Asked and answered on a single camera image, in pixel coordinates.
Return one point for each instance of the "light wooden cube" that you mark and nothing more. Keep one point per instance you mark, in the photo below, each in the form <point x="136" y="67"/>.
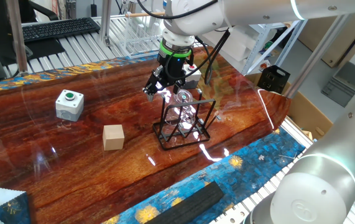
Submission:
<point x="113" y="137"/>

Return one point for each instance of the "red push button box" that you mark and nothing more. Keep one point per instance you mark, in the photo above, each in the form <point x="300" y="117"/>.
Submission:
<point x="195" y="76"/>

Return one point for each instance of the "grey plastic floor crate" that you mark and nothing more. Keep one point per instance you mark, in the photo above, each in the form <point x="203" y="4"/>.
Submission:
<point x="339" y="90"/>

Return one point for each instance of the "blue starry painted tablecloth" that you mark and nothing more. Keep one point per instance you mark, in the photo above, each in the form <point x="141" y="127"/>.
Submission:
<point x="242" y="174"/>

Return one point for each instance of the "aluminium frame strut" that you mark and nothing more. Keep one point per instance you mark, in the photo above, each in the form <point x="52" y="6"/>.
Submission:
<point x="315" y="59"/>

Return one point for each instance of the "green push button box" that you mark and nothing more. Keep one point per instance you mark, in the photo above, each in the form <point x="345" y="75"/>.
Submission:
<point x="69" y="107"/>

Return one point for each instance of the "small black plastic crate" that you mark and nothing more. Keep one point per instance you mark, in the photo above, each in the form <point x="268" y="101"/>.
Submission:
<point x="273" y="79"/>

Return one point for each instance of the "brown cardboard box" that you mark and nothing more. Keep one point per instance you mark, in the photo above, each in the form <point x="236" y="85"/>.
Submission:
<point x="304" y="115"/>

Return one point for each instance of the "black foam block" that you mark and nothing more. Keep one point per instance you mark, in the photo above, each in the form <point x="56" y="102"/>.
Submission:
<point x="189" y="203"/>

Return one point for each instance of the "glossy wood-grain mat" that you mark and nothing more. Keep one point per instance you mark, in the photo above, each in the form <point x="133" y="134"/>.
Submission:
<point x="71" y="174"/>

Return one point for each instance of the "clear glass cup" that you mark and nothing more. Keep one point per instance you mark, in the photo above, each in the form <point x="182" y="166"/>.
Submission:
<point x="181" y="109"/>

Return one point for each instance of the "brown wooden board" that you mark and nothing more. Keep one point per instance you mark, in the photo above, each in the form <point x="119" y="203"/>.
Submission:
<point x="318" y="34"/>

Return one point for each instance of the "black computer keyboard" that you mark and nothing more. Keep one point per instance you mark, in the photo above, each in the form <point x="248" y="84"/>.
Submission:
<point x="59" y="28"/>

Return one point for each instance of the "white foam box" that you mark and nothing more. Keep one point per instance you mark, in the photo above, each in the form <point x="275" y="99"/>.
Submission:
<point x="239" y="46"/>

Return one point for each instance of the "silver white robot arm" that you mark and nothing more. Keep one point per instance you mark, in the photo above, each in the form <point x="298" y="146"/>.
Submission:
<point x="320" y="186"/>

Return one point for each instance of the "black mouse pad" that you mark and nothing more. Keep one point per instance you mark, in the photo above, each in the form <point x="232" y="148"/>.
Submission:
<point x="45" y="49"/>

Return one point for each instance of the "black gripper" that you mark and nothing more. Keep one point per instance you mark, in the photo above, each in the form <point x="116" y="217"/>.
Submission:
<point x="171" y="71"/>

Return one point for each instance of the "grey metal shelf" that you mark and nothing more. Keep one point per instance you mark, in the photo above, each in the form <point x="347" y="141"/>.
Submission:
<point x="256" y="49"/>

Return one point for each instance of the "wooden dowel rod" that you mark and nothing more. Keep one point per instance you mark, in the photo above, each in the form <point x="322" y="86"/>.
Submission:
<point x="143" y="14"/>

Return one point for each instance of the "black power adapter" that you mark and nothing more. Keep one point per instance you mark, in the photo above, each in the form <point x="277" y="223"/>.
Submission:
<point x="94" y="10"/>

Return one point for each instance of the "aluminium frame post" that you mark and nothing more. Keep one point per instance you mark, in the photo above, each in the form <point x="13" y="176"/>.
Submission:
<point x="105" y="21"/>
<point x="18" y="37"/>

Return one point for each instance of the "black office chair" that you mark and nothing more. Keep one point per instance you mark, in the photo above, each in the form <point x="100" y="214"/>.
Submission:
<point x="45" y="11"/>

